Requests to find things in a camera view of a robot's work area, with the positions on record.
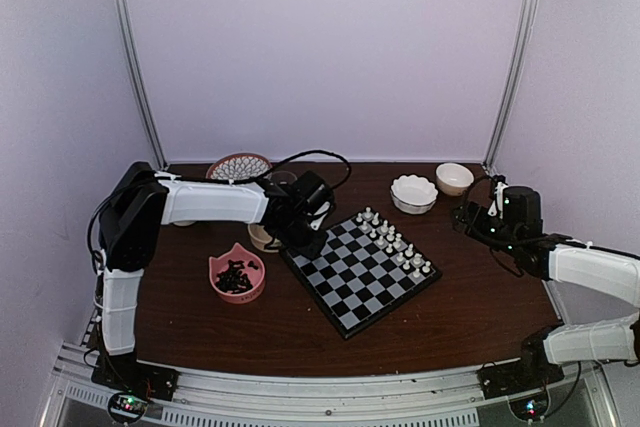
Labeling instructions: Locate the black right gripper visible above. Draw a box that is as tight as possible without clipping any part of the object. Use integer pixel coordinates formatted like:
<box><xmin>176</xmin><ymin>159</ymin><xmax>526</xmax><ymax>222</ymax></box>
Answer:
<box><xmin>449</xmin><ymin>200</ymin><xmax>521</xmax><ymax>257</ymax></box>

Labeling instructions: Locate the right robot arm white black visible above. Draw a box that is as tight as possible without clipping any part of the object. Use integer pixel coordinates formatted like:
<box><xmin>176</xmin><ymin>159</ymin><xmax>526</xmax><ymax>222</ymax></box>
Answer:
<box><xmin>452</xmin><ymin>182</ymin><xmax>639</xmax><ymax>389</ymax></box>

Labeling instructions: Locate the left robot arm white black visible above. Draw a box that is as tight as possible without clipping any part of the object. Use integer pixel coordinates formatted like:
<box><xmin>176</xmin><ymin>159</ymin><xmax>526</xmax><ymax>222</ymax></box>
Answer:
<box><xmin>92</xmin><ymin>162</ymin><xmax>335</xmax><ymax>391</ymax></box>

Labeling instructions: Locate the clear drinking glass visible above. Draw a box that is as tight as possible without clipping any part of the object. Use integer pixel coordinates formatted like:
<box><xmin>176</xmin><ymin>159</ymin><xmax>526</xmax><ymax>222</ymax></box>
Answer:
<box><xmin>268</xmin><ymin>170</ymin><xmax>297</xmax><ymax>185</ymax></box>

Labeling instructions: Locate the cream cat-shaped bowl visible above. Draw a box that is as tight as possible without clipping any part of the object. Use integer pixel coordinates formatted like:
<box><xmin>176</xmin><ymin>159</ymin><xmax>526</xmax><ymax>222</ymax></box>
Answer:
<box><xmin>247</xmin><ymin>224</ymin><xmax>282</xmax><ymax>253</ymax></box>

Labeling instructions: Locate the cream round bowl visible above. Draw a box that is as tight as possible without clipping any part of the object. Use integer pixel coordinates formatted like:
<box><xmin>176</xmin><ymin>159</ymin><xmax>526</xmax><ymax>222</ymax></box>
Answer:
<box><xmin>435</xmin><ymin>162</ymin><xmax>475</xmax><ymax>197</ymax></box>

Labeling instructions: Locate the patterned ceramic plate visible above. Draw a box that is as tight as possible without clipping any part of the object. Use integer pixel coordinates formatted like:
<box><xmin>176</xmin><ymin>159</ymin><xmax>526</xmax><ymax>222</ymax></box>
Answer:
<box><xmin>206</xmin><ymin>153</ymin><xmax>272</xmax><ymax>180</ymax></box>

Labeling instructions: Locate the pink cat-shaped bowl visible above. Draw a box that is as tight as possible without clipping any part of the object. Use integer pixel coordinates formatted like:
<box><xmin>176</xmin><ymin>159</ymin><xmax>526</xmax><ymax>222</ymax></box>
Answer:
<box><xmin>208</xmin><ymin>243</ymin><xmax>266</xmax><ymax>305</ymax></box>

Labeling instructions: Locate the black white chessboard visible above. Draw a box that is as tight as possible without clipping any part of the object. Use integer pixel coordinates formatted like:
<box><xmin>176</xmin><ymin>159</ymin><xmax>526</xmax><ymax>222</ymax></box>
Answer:
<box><xmin>282</xmin><ymin>212</ymin><xmax>442</xmax><ymax>339</ymax></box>

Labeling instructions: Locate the white scalloped bowl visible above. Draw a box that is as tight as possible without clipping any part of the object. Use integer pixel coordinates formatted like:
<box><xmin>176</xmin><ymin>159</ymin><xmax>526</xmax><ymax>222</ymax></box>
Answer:
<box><xmin>390</xmin><ymin>174</ymin><xmax>438</xmax><ymax>215</ymax></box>

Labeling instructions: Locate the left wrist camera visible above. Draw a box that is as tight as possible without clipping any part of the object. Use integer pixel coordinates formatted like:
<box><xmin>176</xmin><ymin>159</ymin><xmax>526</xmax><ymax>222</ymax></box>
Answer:
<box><xmin>307</xmin><ymin>201</ymin><xmax>333</xmax><ymax>230</ymax></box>

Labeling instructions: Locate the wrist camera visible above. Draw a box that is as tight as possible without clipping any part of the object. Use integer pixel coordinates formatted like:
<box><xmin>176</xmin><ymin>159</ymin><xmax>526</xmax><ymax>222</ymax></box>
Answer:
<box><xmin>307</xmin><ymin>201</ymin><xmax>333</xmax><ymax>230</ymax></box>
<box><xmin>488</xmin><ymin>175</ymin><xmax>509</xmax><ymax>220</ymax></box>

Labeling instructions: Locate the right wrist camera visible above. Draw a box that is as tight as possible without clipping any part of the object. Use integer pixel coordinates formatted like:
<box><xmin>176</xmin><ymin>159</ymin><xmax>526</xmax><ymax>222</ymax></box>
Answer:
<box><xmin>488</xmin><ymin>175</ymin><xmax>509</xmax><ymax>220</ymax></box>

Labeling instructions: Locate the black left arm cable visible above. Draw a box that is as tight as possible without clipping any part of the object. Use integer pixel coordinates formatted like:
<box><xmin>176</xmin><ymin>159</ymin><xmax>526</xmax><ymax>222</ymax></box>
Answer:
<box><xmin>249</xmin><ymin>149</ymin><xmax>352</xmax><ymax>193</ymax></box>

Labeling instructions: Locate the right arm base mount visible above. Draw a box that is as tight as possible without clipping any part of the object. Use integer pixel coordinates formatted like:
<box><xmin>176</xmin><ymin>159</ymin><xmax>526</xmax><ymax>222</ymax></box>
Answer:
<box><xmin>476</xmin><ymin>360</ymin><xmax>564</xmax><ymax>400</ymax></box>

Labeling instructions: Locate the aluminium front rail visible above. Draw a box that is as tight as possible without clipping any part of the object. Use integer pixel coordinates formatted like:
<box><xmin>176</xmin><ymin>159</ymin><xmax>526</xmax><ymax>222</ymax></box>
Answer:
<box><xmin>35</xmin><ymin>343</ymin><xmax>623</xmax><ymax>426</ymax></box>

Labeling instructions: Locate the right aluminium frame post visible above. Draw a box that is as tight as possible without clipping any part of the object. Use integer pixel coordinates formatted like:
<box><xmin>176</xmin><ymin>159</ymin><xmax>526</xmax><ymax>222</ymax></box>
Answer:
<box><xmin>483</xmin><ymin>0</ymin><xmax>539</xmax><ymax>173</ymax></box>

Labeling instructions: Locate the aluminium frame post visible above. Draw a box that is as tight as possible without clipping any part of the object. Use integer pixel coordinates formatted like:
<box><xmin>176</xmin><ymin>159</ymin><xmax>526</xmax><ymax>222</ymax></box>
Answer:
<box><xmin>483</xmin><ymin>0</ymin><xmax>539</xmax><ymax>173</ymax></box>
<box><xmin>114</xmin><ymin>0</ymin><xmax>168</xmax><ymax>170</ymax></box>

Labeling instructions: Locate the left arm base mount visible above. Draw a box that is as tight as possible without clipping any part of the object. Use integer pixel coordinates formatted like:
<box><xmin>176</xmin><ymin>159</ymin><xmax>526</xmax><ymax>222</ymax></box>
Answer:
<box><xmin>91</xmin><ymin>354</ymin><xmax>179</xmax><ymax>401</ymax></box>

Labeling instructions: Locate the left aluminium frame post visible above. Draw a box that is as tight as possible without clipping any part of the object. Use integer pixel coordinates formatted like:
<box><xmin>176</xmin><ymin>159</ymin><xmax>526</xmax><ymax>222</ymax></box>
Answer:
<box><xmin>114</xmin><ymin>0</ymin><xmax>168</xmax><ymax>170</ymax></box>

